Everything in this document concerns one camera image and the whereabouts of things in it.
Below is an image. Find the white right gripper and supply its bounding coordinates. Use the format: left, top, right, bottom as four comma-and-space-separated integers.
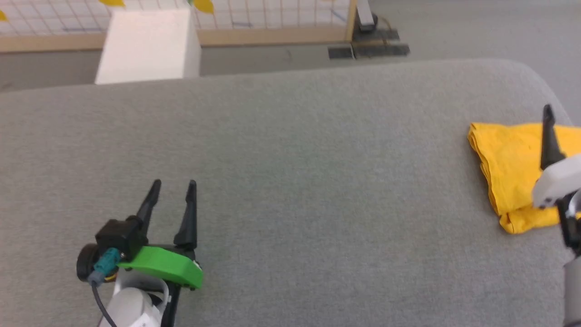
532, 104, 581, 210

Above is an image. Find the lemon print partition panel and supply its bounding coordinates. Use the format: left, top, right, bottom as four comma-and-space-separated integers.
0, 0, 358, 53

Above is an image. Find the small black floor mat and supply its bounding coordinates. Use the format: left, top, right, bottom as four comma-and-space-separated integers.
327, 46, 355, 60

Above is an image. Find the large black floor mat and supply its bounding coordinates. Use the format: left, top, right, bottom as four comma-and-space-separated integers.
352, 29, 412, 59

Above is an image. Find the yellow t-shirt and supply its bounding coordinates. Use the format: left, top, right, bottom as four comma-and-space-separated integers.
467, 121, 581, 235

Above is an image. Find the left arm cable teal plug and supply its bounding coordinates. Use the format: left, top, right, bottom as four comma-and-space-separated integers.
87, 248, 121, 327

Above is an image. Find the grey metal stand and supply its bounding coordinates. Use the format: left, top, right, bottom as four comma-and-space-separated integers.
356, 0, 378, 32

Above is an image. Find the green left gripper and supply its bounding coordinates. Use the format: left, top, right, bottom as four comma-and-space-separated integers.
76, 179, 204, 290

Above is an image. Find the white box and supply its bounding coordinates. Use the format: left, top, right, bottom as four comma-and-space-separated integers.
94, 8, 202, 85

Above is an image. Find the grey fabric sofa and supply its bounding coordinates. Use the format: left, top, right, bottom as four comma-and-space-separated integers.
0, 58, 581, 327

